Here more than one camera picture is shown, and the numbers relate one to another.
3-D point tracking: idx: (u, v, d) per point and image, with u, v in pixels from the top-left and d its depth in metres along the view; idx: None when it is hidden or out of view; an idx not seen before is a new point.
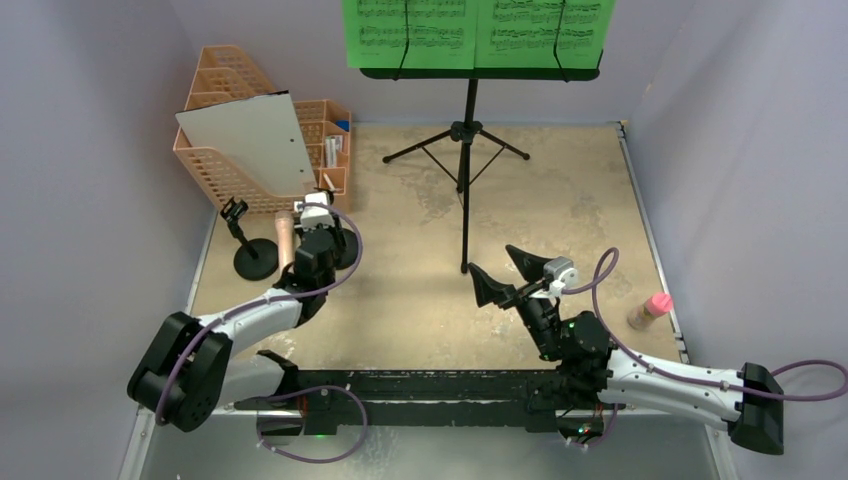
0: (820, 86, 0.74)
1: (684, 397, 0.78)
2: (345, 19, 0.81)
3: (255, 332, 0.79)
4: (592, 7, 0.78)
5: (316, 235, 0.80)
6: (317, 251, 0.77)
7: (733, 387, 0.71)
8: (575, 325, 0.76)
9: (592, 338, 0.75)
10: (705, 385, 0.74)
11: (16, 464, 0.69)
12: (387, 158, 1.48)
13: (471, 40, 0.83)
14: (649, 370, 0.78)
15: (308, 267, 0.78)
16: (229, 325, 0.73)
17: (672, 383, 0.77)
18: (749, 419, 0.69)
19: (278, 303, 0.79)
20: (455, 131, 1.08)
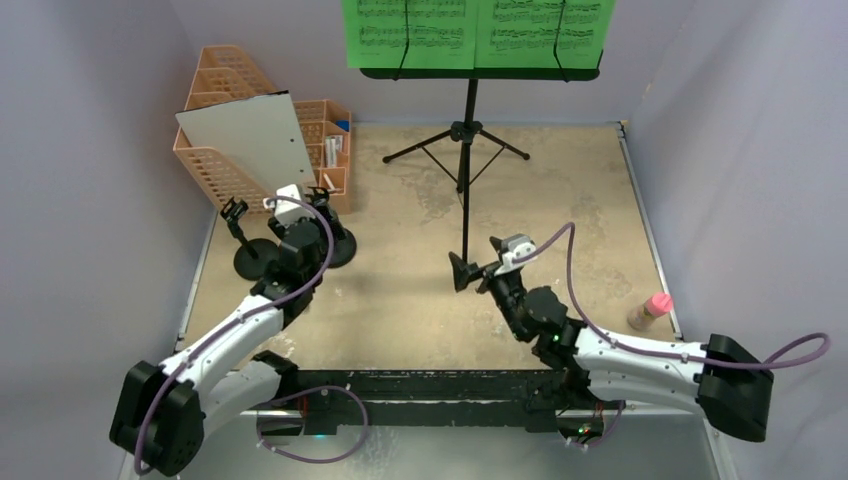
0: (821, 86, 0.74)
1: (649, 375, 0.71)
2: (345, 19, 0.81)
3: (235, 356, 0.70)
4: (592, 7, 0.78)
5: (299, 227, 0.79)
6: (302, 243, 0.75)
7: (693, 358, 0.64)
8: (529, 297, 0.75)
9: (544, 309, 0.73)
10: (665, 357, 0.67)
11: (16, 465, 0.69)
12: (387, 158, 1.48)
13: (471, 40, 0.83)
14: (613, 345, 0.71)
15: (292, 261, 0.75)
16: (198, 366, 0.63)
17: (635, 359, 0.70)
18: (711, 391, 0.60)
19: (253, 319, 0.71)
20: (455, 131, 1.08)
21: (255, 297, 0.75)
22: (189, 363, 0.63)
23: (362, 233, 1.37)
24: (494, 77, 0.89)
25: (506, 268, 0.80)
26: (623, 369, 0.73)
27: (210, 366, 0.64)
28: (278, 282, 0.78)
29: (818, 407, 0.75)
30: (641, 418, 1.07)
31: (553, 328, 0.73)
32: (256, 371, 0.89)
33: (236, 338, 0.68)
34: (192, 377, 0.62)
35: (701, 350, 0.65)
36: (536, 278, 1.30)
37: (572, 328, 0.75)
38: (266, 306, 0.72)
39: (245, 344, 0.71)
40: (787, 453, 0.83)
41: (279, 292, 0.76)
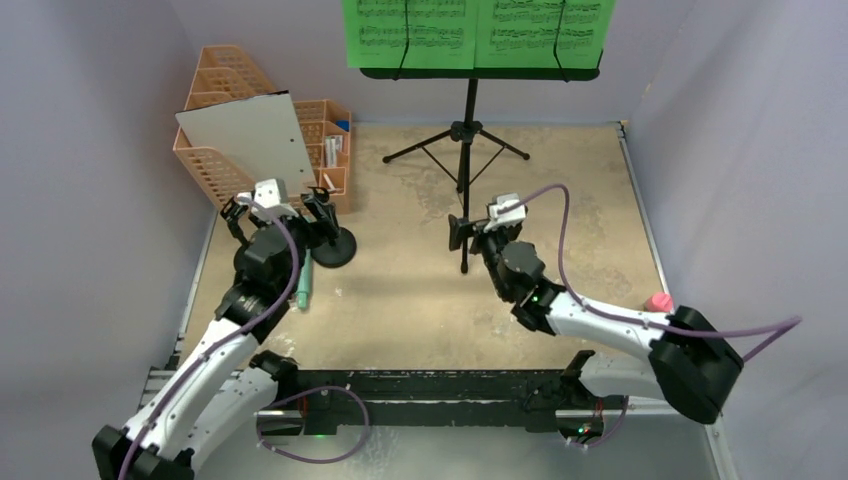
0: (822, 86, 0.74)
1: (616, 343, 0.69)
2: (345, 19, 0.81)
3: (209, 393, 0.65)
4: (592, 7, 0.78)
5: (267, 233, 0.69)
6: (269, 254, 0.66)
7: (654, 325, 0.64)
8: (508, 247, 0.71)
9: (519, 259, 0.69)
10: (628, 323, 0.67)
11: (16, 465, 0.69)
12: (386, 158, 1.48)
13: (471, 39, 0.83)
14: (583, 307, 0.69)
15: (260, 273, 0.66)
16: (162, 424, 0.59)
17: (599, 323, 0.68)
18: (663, 356, 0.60)
19: (218, 354, 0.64)
20: (455, 131, 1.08)
21: (221, 322, 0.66)
22: (152, 422, 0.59)
23: (361, 233, 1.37)
24: (494, 77, 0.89)
25: (493, 223, 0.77)
26: (589, 335, 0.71)
27: (175, 421, 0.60)
28: (249, 296, 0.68)
29: (818, 407, 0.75)
30: (641, 419, 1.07)
31: (526, 280, 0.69)
32: (251, 381, 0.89)
33: (202, 381, 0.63)
34: (155, 439, 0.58)
35: (665, 320, 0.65)
36: None
37: (550, 288, 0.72)
38: (229, 338, 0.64)
39: (215, 382, 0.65)
40: (787, 453, 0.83)
41: (251, 306, 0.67)
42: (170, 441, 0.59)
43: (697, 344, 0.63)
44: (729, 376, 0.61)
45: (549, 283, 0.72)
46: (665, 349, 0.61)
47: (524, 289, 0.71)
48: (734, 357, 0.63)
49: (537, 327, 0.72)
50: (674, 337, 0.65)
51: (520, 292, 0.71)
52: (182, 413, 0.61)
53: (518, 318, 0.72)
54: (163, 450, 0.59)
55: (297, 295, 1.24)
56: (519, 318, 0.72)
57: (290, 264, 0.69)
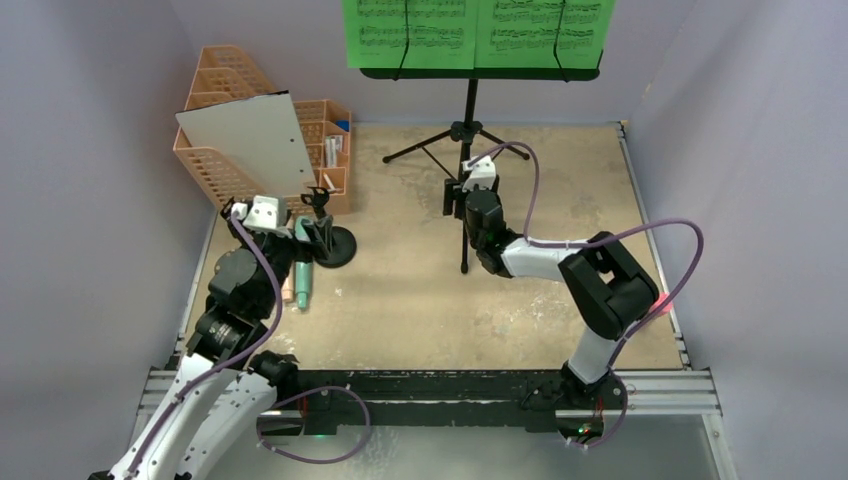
0: (822, 86, 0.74)
1: (552, 275, 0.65)
2: (344, 20, 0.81)
3: (192, 430, 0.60)
4: (592, 7, 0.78)
5: (232, 258, 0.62)
6: (235, 283, 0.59)
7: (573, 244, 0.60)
8: (471, 194, 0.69)
9: (479, 202, 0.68)
10: (553, 247, 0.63)
11: (16, 466, 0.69)
12: (387, 158, 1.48)
13: (471, 39, 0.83)
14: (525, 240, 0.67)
15: (228, 304, 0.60)
16: (144, 472, 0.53)
17: (529, 251, 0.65)
18: (569, 264, 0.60)
19: (194, 393, 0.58)
20: (455, 131, 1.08)
21: (193, 358, 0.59)
22: (133, 471, 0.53)
23: (361, 233, 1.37)
24: (495, 77, 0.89)
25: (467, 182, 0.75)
26: (531, 270, 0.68)
27: (157, 468, 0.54)
28: (222, 323, 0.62)
29: (817, 407, 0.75)
30: (641, 418, 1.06)
31: (485, 223, 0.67)
32: (248, 389, 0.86)
33: (181, 422, 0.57)
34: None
35: (585, 241, 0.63)
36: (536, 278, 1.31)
37: (514, 237, 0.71)
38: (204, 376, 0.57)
39: (196, 420, 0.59)
40: (786, 453, 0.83)
41: (225, 335, 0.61)
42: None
43: (613, 264, 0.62)
44: (644, 298, 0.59)
45: (513, 234, 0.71)
46: (574, 260, 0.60)
47: (483, 231, 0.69)
48: (651, 279, 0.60)
49: (497, 270, 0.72)
50: (593, 257, 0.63)
51: (481, 237, 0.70)
52: (165, 458, 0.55)
53: (481, 259, 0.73)
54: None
55: (298, 295, 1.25)
56: (481, 259, 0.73)
57: (263, 291, 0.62)
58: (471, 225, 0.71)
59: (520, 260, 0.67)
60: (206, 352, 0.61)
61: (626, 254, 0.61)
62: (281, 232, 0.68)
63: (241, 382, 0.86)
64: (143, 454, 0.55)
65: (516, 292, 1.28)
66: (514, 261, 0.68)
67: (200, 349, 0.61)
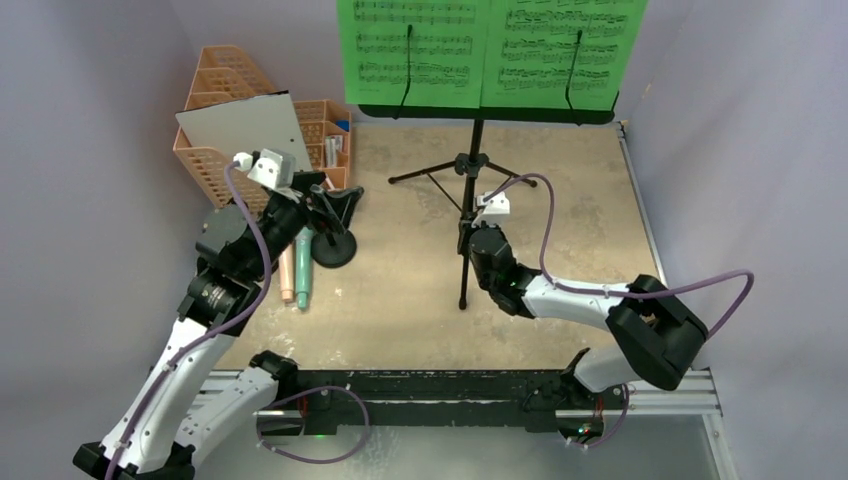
0: (821, 87, 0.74)
1: (589, 320, 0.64)
2: (346, 54, 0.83)
3: (191, 394, 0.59)
4: (608, 48, 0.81)
5: (224, 218, 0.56)
6: (224, 242, 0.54)
7: (612, 292, 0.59)
8: (475, 235, 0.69)
9: (485, 242, 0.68)
10: (588, 294, 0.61)
11: (17, 463, 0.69)
12: (392, 180, 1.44)
13: (477, 79, 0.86)
14: (553, 285, 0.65)
15: (220, 265, 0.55)
16: (138, 441, 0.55)
17: (565, 296, 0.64)
18: (614, 317, 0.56)
19: (185, 362, 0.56)
20: (459, 165, 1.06)
21: (186, 322, 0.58)
22: (125, 442, 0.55)
23: (361, 233, 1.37)
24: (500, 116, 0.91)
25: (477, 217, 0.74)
26: (568, 316, 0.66)
27: (150, 438, 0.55)
28: (216, 284, 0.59)
29: (818, 406, 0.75)
30: (641, 418, 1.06)
31: (495, 262, 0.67)
32: (251, 380, 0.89)
33: (173, 393, 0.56)
34: (133, 459, 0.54)
35: (625, 287, 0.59)
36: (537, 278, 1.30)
37: (527, 273, 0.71)
38: (194, 344, 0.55)
39: (193, 384, 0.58)
40: (786, 452, 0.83)
41: (218, 298, 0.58)
42: (151, 455, 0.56)
43: (658, 308, 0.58)
44: (695, 343, 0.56)
45: (524, 269, 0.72)
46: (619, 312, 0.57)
47: (496, 271, 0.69)
48: (699, 320, 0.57)
49: (516, 311, 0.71)
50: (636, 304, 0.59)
51: (493, 277, 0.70)
52: (158, 428, 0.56)
53: (496, 302, 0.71)
54: (146, 467, 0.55)
55: (298, 294, 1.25)
56: (497, 302, 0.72)
57: (254, 248, 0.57)
58: (481, 267, 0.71)
59: (552, 304, 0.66)
60: (200, 316, 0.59)
61: (672, 298, 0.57)
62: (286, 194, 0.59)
63: (246, 371, 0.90)
64: (137, 424, 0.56)
65: None
66: (551, 307, 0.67)
67: (194, 311, 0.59)
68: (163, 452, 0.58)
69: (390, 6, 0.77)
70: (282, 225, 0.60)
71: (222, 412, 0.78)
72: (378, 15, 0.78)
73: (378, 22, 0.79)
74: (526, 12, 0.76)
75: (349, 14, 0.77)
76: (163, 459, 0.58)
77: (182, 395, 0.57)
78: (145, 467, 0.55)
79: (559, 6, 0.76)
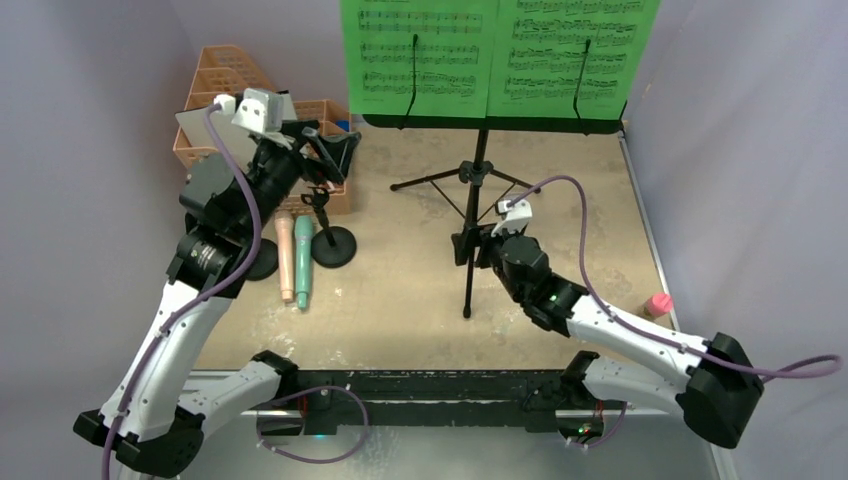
0: (820, 88, 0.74)
1: (635, 355, 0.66)
2: (349, 65, 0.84)
3: (189, 359, 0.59)
4: (617, 57, 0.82)
5: (208, 169, 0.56)
6: (210, 195, 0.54)
7: (692, 350, 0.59)
8: (507, 245, 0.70)
9: (519, 252, 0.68)
10: (662, 344, 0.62)
11: (17, 463, 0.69)
12: (394, 187, 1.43)
13: (483, 88, 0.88)
14: (610, 317, 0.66)
15: (208, 221, 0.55)
16: (137, 410, 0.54)
17: (630, 338, 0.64)
18: (693, 383, 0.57)
19: (179, 326, 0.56)
20: (463, 173, 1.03)
21: (176, 285, 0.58)
22: (124, 411, 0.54)
23: (361, 233, 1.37)
24: (507, 122, 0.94)
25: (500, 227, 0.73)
26: (614, 346, 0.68)
27: (148, 407, 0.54)
28: (205, 243, 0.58)
29: (819, 407, 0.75)
30: (642, 419, 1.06)
31: (530, 273, 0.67)
32: (256, 370, 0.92)
33: (168, 360, 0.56)
34: (134, 428, 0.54)
35: (703, 346, 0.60)
36: None
37: (563, 284, 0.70)
38: (185, 309, 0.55)
39: (191, 349, 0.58)
40: (787, 452, 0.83)
41: (208, 258, 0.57)
42: (151, 423, 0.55)
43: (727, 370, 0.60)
44: (755, 405, 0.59)
45: (559, 279, 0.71)
46: (696, 376, 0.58)
47: (532, 283, 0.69)
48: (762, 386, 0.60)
49: (552, 327, 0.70)
50: (709, 364, 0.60)
51: (527, 288, 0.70)
52: (156, 397, 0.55)
53: (532, 317, 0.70)
54: (148, 434, 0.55)
55: (298, 294, 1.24)
56: (532, 317, 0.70)
57: (243, 204, 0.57)
58: (514, 278, 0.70)
59: (602, 335, 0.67)
60: (189, 278, 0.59)
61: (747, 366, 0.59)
62: (275, 138, 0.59)
63: (250, 365, 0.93)
64: (134, 393, 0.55)
65: None
66: (601, 338, 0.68)
67: (184, 274, 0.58)
68: (166, 418, 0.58)
69: (395, 17, 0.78)
70: (275, 176, 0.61)
71: (231, 394, 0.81)
72: (381, 26, 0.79)
73: (383, 32, 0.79)
74: (534, 21, 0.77)
75: (354, 25, 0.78)
76: (165, 427, 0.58)
77: (180, 360, 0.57)
78: (146, 435, 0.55)
79: (567, 15, 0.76)
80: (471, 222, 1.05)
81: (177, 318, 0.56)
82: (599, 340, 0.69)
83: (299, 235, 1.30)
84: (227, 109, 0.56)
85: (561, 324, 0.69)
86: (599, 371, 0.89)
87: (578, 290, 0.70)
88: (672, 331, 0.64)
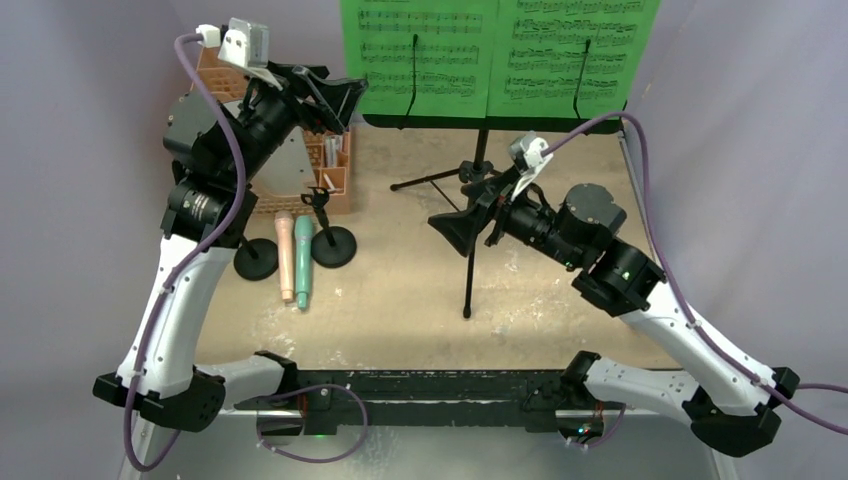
0: (821, 87, 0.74)
1: (683, 359, 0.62)
2: (349, 65, 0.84)
3: (197, 313, 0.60)
4: (617, 57, 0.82)
5: (192, 108, 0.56)
6: (196, 135, 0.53)
7: (768, 387, 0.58)
8: (570, 199, 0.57)
9: (590, 208, 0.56)
10: (737, 370, 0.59)
11: (17, 461, 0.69)
12: (394, 187, 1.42)
13: (483, 88, 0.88)
14: (690, 325, 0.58)
15: (199, 164, 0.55)
16: (153, 369, 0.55)
17: (703, 352, 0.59)
18: (765, 422, 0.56)
19: (184, 280, 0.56)
20: (464, 173, 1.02)
21: (172, 239, 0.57)
22: (141, 370, 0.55)
23: (361, 233, 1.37)
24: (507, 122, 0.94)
25: (526, 178, 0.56)
26: (663, 343, 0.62)
27: (164, 364, 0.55)
28: (197, 194, 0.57)
29: (821, 407, 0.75)
30: (641, 419, 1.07)
31: (600, 236, 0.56)
32: (262, 359, 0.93)
33: (177, 316, 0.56)
34: (153, 385, 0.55)
35: (772, 381, 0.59)
36: (536, 278, 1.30)
37: (625, 247, 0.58)
38: (188, 261, 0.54)
39: (198, 301, 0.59)
40: (787, 452, 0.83)
41: (202, 208, 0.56)
42: (171, 380, 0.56)
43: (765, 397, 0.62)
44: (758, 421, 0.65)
45: (619, 242, 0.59)
46: (762, 413, 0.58)
47: (596, 250, 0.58)
48: None
49: (613, 303, 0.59)
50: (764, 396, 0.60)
51: (591, 255, 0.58)
52: (171, 354, 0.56)
53: (587, 293, 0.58)
54: (169, 391, 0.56)
55: (298, 295, 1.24)
56: (586, 293, 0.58)
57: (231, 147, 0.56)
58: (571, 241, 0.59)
59: (672, 337, 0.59)
60: (188, 230, 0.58)
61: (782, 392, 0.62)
62: (261, 74, 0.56)
63: (252, 357, 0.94)
64: (148, 352, 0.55)
65: (516, 292, 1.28)
66: (662, 336, 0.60)
67: (179, 228, 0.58)
68: (184, 375, 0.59)
69: (395, 17, 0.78)
70: (268, 120, 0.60)
71: (241, 371, 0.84)
72: (381, 26, 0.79)
73: (382, 33, 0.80)
74: (533, 21, 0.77)
75: (354, 25, 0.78)
76: (184, 383, 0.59)
77: (189, 314, 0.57)
78: (168, 392, 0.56)
79: (566, 15, 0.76)
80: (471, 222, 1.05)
81: (181, 271, 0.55)
82: (648, 331, 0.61)
83: (299, 235, 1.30)
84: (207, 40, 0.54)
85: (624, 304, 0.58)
86: (601, 373, 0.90)
87: (654, 273, 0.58)
88: (743, 355, 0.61)
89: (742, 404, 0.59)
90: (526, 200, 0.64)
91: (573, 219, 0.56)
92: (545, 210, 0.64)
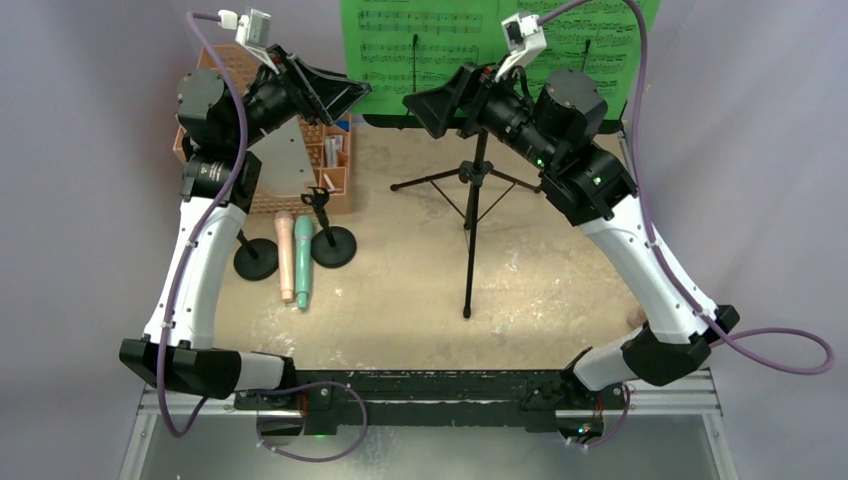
0: (820, 88, 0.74)
1: (629, 276, 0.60)
2: (349, 65, 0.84)
3: (218, 275, 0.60)
4: (617, 57, 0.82)
5: (199, 82, 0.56)
6: (208, 106, 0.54)
7: (708, 318, 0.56)
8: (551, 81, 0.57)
9: (571, 94, 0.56)
10: (681, 296, 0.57)
11: (17, 461, 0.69)
12: (394, 187, 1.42)
13: None
14: (649, 244, 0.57)
15: (209, 133, 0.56)
16: (182, 321, 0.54)
17: (653, 273, 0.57)
18: (693, 352, 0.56)
19: (207, 234, 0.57)
20: (463, 171, 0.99)
21: (193, 202, 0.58)
22: (170, 322, 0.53)
23: (361, 233, 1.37)
24: None
25: (517, 52, 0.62)
26: (614, 257, 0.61)
27: (194, 314, 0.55)
28: (212, 163, 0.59)
29: (820, 409, 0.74)
30: (641, 419, 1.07)
31: (573, 131, 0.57)
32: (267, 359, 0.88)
33: (204, 267, 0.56)
34: (183, 337, 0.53)
35: (713, 314, 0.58)
36: (536, 279, 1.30)
37: (601, 153, 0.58)
38: (208, 216, 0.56)
39: (218, 260, 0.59)
40: (786, 453, 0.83)
41: (218, 174, 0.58)
42: (199, 332, 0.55)
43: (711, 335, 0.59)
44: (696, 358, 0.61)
45: (597, 150, 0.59)
46: (694, 342, 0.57)
47: (567, 144, 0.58)
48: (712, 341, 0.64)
49: (577, 209, 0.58)
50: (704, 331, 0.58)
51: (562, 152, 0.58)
52: (198, 305, 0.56)
53: (552, 192, 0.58)
54: (197, 344, 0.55)
55: (298, 295, 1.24)
56: (551, 192, 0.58)
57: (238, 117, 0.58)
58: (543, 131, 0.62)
59: (627, 254, 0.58)
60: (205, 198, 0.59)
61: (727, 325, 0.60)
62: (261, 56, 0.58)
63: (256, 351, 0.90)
64: (174, 305, 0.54)
65: (516, 292, 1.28)
66: (615, 249, 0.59)
67: (198, 191, 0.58)
68: (206, 333, 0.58)
69: (395, 17, 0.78)
70: (268, 105, 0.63)
71: (250, 357, 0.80)
72: (381, 26, 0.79)
73: (382, 33, 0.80)
74: None
75: (354, 25, 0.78)
76: (209, 342, 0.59)
77: (210, 271, 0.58)
78: (196, 344, 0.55)
79: (566, 16, 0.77)
80: (471, 225, 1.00)
81: (204, 226, 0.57)
82: (600, 242, 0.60)
83: (299, 235, 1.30)
84: (224, 23, 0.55)
85: (587, 211, 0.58)
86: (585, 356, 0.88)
87: (626, 187, 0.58)
88: (692, 285, 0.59)
89: (675, 332, 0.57)
90: (510, 94, 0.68)
91: (550, 100, 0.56)
92: (526, 104, 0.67)
